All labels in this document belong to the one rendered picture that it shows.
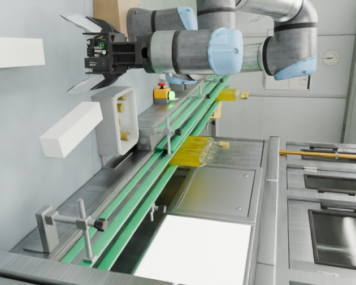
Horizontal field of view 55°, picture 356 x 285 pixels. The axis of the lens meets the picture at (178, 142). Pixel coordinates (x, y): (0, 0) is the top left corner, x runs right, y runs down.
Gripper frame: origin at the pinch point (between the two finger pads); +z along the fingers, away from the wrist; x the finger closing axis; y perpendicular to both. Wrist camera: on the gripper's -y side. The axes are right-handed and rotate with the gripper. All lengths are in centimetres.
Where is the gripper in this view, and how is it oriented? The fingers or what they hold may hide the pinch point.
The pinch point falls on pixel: (65, 54)
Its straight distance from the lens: 74.3
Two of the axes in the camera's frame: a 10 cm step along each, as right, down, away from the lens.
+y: -2.9, 2.3, -9.3
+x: 0.1, 9.7, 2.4
